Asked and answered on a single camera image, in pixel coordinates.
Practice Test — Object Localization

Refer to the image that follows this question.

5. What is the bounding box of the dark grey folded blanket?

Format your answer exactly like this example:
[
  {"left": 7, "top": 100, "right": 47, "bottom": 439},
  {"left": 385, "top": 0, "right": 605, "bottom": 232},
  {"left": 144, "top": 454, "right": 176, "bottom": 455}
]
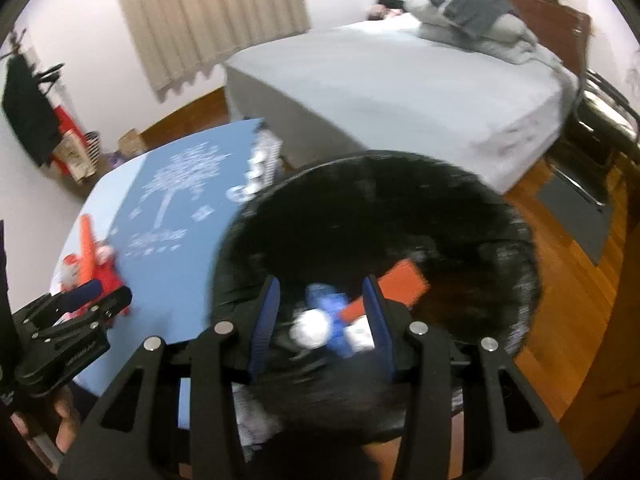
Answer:
[{"left": 430, "top": 0, "right": 519, "bottom": 39}]

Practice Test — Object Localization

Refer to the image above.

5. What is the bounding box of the white printed tote bag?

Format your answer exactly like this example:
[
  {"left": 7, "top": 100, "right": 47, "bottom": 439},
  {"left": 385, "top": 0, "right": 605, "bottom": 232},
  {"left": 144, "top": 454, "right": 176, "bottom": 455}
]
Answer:
[{"left": 55, "top": 132, "right": 97, "bottom": 182}]

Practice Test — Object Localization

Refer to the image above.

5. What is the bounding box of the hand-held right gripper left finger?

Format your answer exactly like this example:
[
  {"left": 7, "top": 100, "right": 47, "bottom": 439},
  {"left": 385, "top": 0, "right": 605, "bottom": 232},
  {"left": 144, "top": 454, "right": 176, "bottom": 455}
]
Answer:
[{"left": 59, "top": 275, "right": 282, "bottom": 480}]

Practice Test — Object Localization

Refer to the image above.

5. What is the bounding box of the person's left hand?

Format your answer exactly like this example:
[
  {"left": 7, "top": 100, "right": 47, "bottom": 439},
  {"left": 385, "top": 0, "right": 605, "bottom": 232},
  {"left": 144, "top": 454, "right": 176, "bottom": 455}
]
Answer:
[{"left": 11, "top": 387, "right": 86, "bottom": 463}]

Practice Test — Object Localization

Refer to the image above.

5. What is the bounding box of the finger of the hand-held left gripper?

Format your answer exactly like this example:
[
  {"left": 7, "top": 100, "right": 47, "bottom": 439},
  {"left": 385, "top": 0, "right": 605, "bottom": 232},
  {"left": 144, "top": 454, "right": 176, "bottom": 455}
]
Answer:
[
  {"left": 11, "top": 280, "right": 105, "bottom": 334},
  {"left": 31, "top": 286, "right": 134, "bottom": 347}
]

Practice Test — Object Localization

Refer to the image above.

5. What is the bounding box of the light grey folded duvet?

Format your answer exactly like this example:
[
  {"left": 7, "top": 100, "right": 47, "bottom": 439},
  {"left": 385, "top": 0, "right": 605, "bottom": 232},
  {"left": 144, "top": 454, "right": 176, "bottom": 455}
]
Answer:
[{"left": 470, "top": 35, "right": 562, "bottom": 67}]

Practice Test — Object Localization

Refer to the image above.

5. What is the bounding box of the wooden headboard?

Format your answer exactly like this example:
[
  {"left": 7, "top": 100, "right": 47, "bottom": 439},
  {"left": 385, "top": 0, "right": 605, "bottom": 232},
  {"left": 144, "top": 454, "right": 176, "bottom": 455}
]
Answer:
[{"left": 415, "top": 0, "right": 593, "bottom": 78}]

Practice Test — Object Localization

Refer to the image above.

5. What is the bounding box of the wide beige curtain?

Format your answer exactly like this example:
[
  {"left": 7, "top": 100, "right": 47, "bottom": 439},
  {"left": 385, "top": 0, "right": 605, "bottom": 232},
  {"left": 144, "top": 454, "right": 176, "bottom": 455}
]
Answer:
[{"left": 109, "top": 0, "right": 313, "bottom": 104}]

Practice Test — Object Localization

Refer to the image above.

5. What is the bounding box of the small white packet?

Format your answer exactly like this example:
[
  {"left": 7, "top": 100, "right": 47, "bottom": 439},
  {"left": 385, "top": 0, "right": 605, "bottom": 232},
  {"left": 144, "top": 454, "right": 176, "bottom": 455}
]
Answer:
[{"left": 345, "top": 325, "right": 377, "bottom": 352}]

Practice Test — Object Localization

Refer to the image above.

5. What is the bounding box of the bed with grey sheet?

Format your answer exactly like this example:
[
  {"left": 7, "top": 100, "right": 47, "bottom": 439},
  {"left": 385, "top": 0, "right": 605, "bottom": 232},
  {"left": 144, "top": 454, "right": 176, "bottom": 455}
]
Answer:
[{"left": 222, "top": 12, "right": 581, "bottom": 196}]

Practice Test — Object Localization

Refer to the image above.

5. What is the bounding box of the light grey pillow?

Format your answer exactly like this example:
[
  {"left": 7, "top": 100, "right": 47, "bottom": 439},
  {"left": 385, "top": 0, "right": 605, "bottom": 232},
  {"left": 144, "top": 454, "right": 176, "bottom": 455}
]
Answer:
[
  {"left": 405, "top": 0, "right": 451, "bottom": 26},
  {"left": 417, "top": 12, "right": 538, "bottom": 53}
]

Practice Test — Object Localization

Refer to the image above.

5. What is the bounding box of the brown paper bag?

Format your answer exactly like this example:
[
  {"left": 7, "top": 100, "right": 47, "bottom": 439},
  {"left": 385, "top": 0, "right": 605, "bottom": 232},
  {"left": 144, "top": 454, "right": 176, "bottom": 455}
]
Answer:
[{"left": 118, "top": 129, "right": 149, "bottom": 157}]

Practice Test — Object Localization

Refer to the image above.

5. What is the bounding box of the red garment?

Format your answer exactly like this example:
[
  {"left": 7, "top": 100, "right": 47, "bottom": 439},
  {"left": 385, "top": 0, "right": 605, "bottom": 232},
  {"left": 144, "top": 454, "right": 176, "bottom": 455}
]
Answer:
[{"left": 52, "top": 105, "right": 84, "bottom": 161}]

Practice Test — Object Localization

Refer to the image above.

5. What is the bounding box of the black round bin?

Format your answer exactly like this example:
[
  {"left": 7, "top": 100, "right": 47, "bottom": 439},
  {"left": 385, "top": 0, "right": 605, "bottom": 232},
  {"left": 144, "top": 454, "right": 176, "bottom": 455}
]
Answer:
[{"left": 210, "top": 150, "right": 543, "bottom": 443}]

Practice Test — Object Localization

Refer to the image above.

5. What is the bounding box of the wooden coat rack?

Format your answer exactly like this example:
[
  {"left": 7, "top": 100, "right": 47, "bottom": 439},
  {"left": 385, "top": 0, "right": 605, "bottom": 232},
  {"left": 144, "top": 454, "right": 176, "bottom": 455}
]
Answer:
[{"left": 0, "top": 30, "right": 67, "bottom": 101}]

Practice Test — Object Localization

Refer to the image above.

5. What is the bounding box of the orange plastic tube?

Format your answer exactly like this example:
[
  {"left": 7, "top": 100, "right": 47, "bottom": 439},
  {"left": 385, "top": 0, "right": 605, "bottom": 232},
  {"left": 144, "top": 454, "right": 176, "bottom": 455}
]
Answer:
[{"left": 79, "top": 214, "right": 100, "bottom": 282}]

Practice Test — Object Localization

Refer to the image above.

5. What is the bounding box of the red wrapper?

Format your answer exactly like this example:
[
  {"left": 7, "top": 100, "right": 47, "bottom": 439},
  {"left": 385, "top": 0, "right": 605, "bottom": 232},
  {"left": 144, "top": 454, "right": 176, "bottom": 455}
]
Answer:
[{"left": 59, "top": 246, "right": 127, "bottom": 320}]

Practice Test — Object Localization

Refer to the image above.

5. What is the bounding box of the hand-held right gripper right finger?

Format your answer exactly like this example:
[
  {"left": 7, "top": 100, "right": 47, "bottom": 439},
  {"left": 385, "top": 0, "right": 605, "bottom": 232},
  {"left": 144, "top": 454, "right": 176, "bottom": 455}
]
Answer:
[{"left": 361, "top": 275, "right": 586, "bottom": 480}]

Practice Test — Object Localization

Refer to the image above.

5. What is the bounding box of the grey floor mat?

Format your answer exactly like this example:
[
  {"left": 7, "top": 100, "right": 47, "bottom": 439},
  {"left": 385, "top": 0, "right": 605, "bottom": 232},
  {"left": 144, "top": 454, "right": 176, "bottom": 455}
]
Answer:
[{"left": 537, "top": 170, "right": 614, "bottom": 267}]

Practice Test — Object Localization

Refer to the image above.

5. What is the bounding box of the blue tree-print tablecloth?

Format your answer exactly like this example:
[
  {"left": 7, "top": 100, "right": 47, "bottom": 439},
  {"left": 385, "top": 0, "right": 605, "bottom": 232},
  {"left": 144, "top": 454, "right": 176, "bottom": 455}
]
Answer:
[{"left": 50, "top": 117, "right": 286, "bottom": 448}]

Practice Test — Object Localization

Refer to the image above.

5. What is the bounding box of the orange-red flat box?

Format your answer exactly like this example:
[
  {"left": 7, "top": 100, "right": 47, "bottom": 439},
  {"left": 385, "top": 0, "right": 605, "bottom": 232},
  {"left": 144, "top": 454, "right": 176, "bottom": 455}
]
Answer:
[{"left": 339, "top": 258, "right": 432, "bottom": 325}]

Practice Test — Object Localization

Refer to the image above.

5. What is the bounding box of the blue and white toy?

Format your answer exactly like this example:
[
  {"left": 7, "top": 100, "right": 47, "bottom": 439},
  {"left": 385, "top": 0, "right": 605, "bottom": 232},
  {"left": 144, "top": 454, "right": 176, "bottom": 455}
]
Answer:
[{"left": 305, "top": 284, "right": 362, "bottom": 359}]

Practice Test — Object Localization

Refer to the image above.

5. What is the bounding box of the black metal chair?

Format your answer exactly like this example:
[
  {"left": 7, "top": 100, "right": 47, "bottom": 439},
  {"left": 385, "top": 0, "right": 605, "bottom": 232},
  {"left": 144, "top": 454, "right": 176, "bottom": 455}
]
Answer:
[{"left": 547, "top": 67, "right": 640, "bottom": 207}]

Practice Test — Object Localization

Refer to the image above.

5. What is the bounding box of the black coat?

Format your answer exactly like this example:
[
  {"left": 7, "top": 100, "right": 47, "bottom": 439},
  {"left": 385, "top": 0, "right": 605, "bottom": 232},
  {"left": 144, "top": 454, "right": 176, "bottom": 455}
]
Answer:
[{"left": 2, "top": 52, "right": 62, "bottom": 169}]

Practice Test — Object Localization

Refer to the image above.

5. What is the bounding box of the white crumpled paper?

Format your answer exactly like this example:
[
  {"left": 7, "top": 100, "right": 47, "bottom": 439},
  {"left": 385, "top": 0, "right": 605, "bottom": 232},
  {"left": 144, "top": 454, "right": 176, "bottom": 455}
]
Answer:
[{"left": 290, "top": 308, "right": 334, "bottom": 349}]

